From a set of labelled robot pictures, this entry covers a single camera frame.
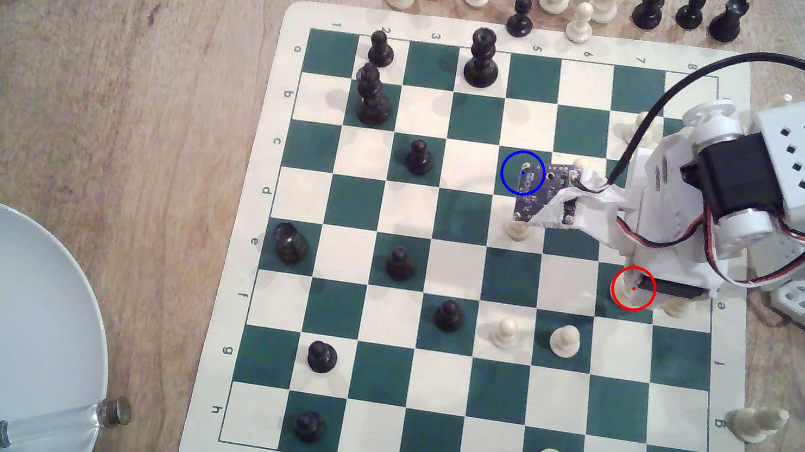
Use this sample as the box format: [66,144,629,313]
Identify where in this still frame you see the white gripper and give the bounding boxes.
[602,124,753,309]

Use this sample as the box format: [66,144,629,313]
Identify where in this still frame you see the white wide-based chess piece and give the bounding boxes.
[609,272,656,312]

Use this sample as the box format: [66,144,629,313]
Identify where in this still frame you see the black chess rook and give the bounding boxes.
[706,0,751,47]
[268,220,314,268]

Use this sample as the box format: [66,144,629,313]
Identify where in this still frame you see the black chess pawn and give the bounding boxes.
[291,408,329,447]
[432,297,468,335]
[304,339,341,377]
[365,28,399,70]
[384,246,419,285]
[504,0,538,40]
[404,136,438,178]
[673,0,708,33]

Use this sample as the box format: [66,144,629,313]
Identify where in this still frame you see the black chess bishop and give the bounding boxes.
[630,0,667,33]

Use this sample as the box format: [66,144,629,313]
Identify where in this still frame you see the white chess knight lying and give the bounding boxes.
[722,399,791,450]

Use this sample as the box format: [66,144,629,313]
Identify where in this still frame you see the black chess queen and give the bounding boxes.
[461,25,506,91]

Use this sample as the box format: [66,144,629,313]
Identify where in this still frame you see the black chess king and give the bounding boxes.
[349,60,401,130]

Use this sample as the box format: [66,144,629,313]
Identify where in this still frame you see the green white chess board mat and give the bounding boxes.
[178,0,805,452]

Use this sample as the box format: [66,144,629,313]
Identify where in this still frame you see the purple camera board with tape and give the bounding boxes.
[510,156,628,243]

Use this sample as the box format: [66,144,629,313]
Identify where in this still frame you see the black camera cable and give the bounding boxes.
[597,27,805,232]

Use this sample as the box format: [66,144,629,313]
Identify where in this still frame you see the clear handled utensil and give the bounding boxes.
[0,375,135,452]

